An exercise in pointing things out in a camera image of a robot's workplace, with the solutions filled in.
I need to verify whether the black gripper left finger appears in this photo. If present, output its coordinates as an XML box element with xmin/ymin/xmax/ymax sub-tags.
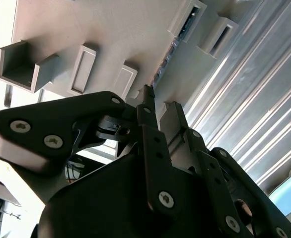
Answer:
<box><xmin>0</xmin><ymin>84</ymin><xmax>177</xmax><ymax>220</ymax></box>

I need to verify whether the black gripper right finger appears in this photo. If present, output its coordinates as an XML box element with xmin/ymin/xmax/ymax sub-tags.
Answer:
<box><xmin>159</xmin><ymin>101</ymin><xmax>291</xmax><ymax>238</ymax></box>

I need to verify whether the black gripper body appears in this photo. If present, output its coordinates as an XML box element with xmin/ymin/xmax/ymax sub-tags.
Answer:
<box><xmin>31</xmin><ymin>153</ymin><xmax>260</xmax><ymax>238</ymax></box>

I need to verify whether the blue-green RAM stick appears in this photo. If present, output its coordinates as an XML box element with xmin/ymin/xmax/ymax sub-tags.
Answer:
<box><xmin>151</xmin><ymin>6</ymin><xmax>201</xmax><ymax>87</ymax></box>

